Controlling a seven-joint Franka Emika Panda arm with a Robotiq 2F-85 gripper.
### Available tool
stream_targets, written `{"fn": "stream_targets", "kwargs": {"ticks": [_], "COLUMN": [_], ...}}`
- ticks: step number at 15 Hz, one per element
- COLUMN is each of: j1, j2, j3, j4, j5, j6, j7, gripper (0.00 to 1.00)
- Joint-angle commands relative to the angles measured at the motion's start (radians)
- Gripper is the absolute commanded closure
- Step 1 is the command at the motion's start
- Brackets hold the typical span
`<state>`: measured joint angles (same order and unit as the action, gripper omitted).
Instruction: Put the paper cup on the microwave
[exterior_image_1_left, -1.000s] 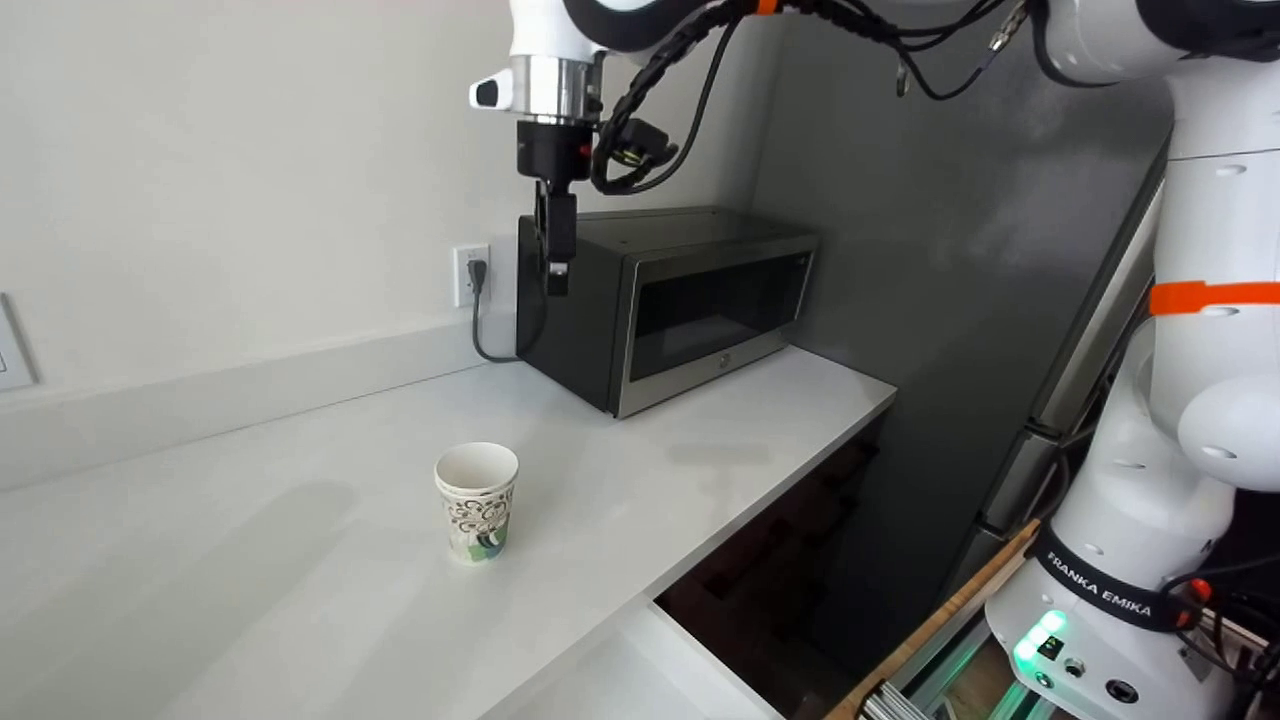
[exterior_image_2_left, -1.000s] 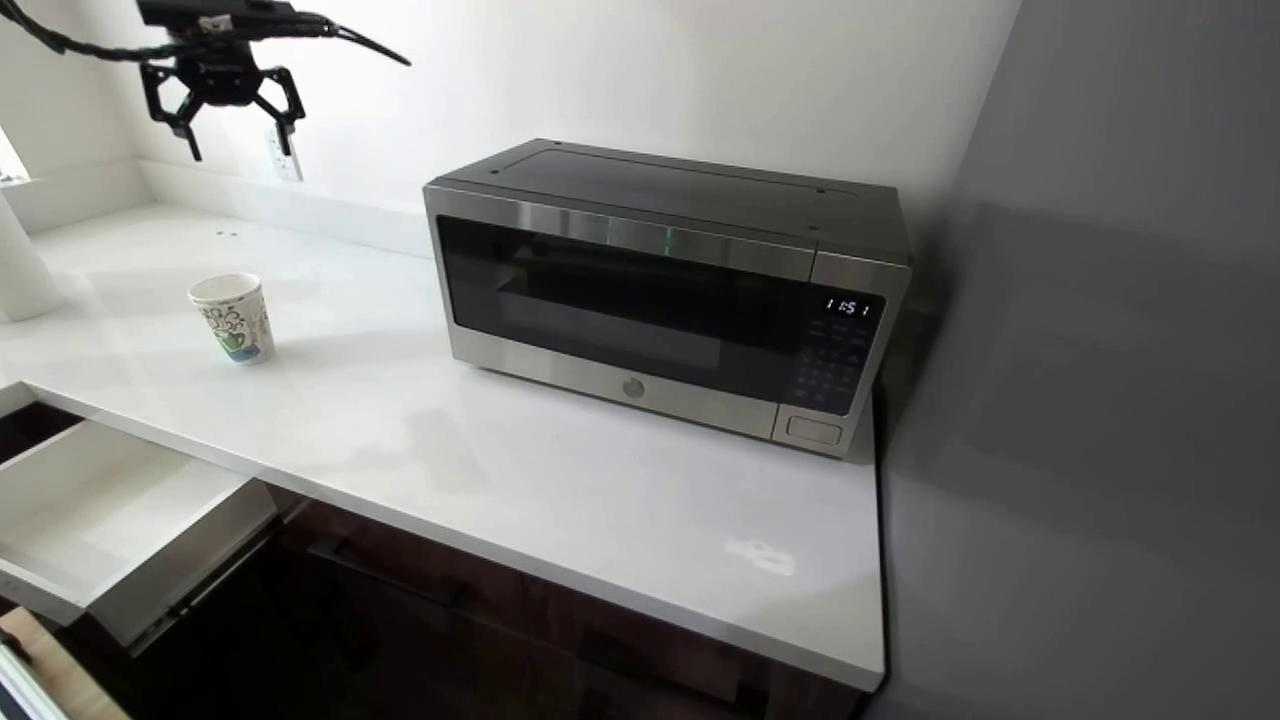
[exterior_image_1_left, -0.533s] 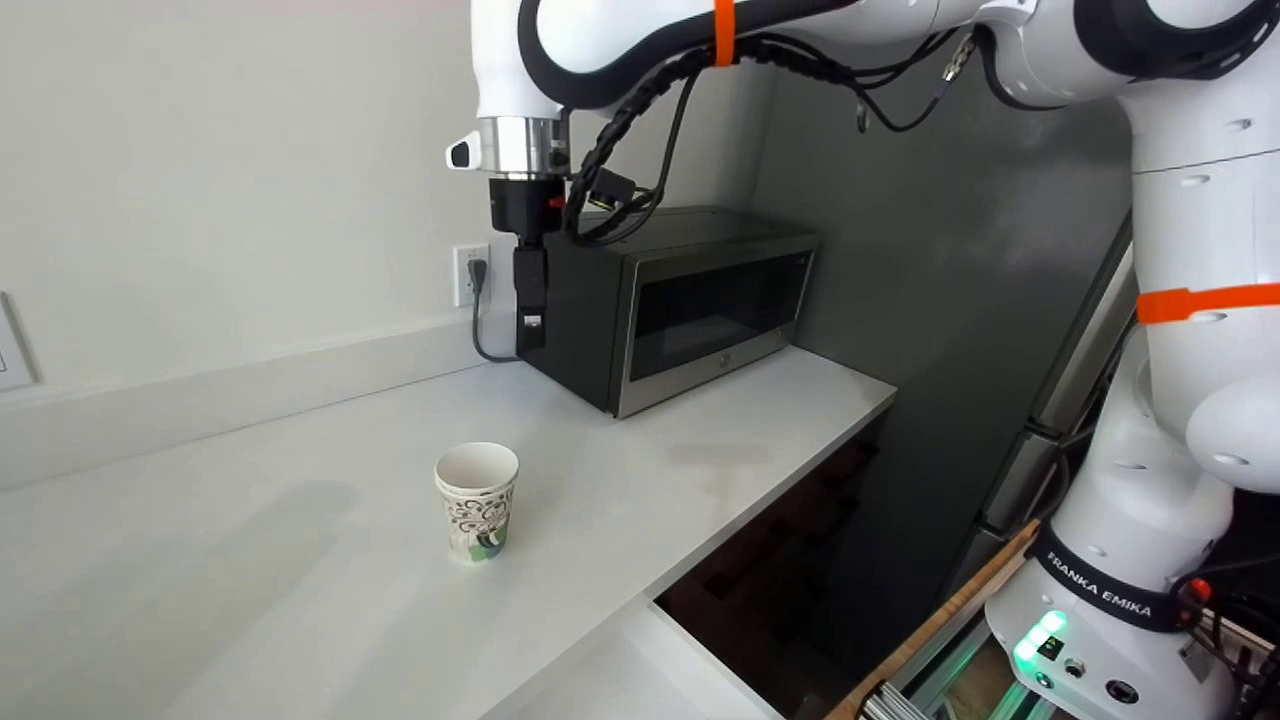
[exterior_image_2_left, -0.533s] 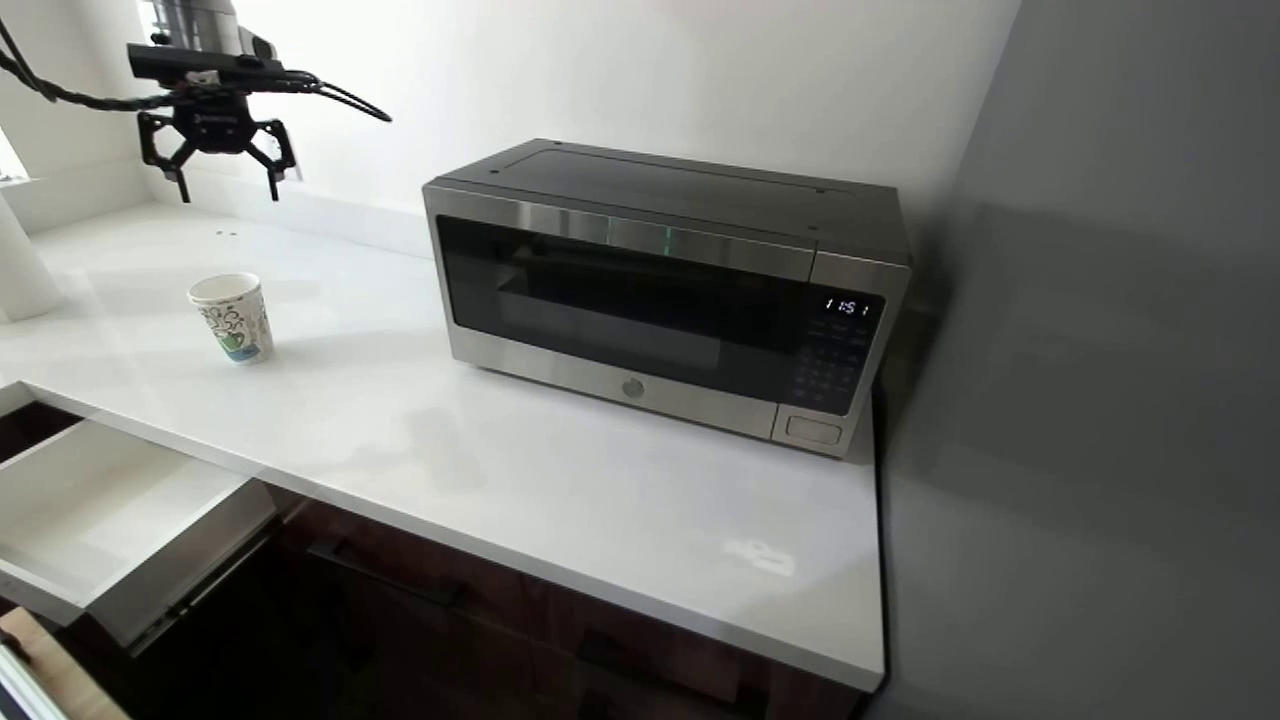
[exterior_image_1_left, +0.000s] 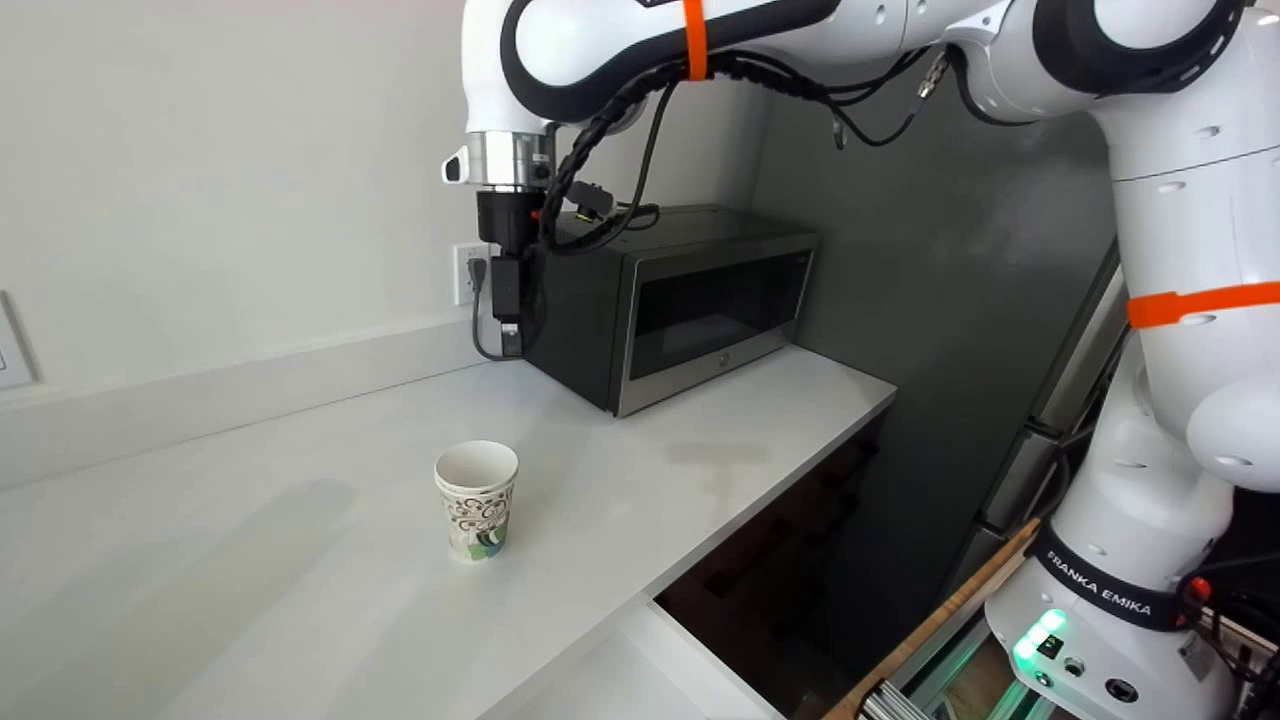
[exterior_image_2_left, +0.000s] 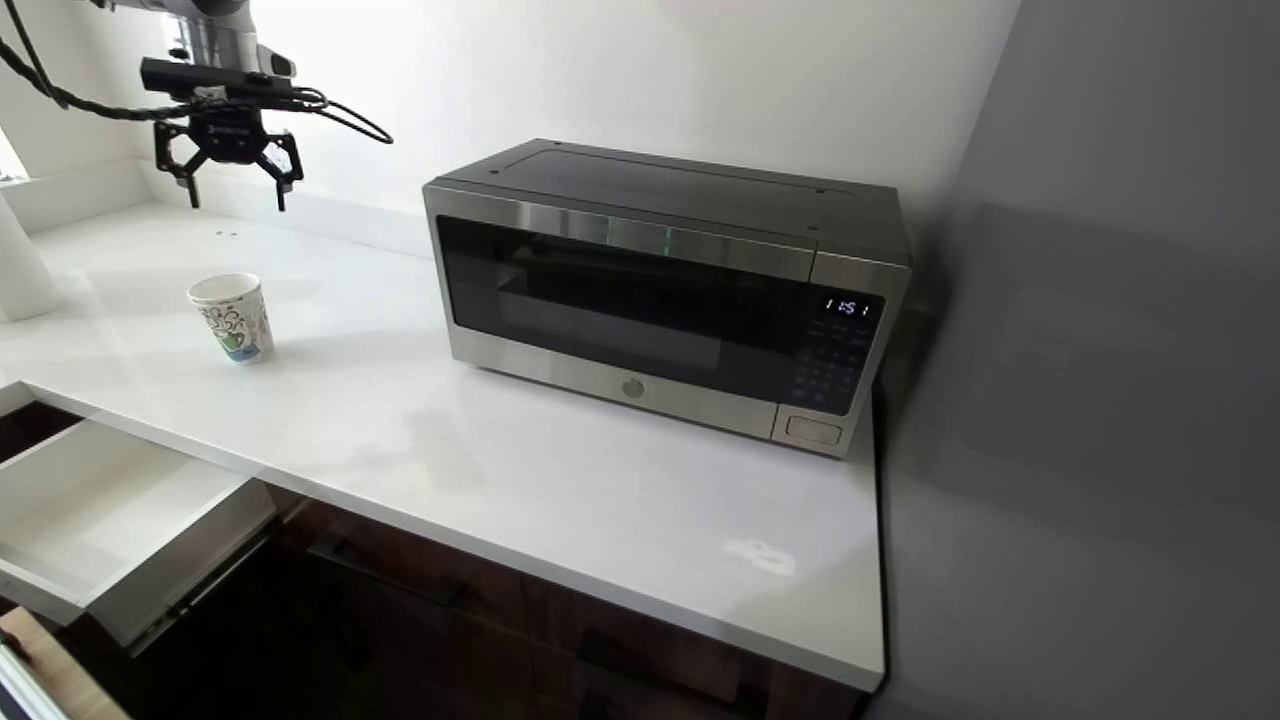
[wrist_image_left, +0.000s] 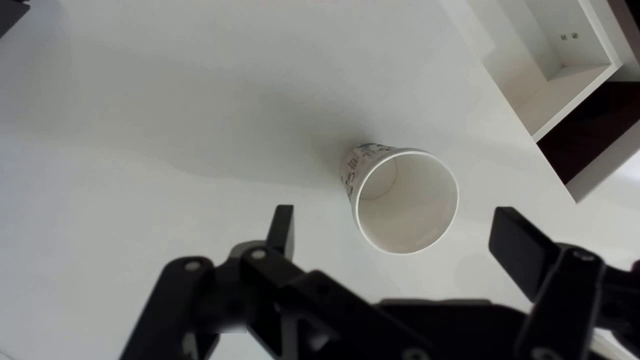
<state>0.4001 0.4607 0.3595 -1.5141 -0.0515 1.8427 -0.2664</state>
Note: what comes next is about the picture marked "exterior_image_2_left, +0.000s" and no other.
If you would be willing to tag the stainless steel microwave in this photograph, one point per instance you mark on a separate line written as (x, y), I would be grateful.
(667, 293)

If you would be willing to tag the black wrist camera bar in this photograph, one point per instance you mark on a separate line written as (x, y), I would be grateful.
(223, 83)

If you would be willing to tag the dark wood cabinet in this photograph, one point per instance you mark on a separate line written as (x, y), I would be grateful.
(506, 626)

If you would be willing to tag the printed white paper cup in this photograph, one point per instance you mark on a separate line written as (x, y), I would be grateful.
(237, 319)

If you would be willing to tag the light wooden board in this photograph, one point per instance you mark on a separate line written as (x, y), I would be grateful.
(53, 673)

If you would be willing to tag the open white drawer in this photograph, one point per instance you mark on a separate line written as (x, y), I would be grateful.
(113, 524)

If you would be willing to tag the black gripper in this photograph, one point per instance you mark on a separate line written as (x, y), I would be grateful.
(228, 129)

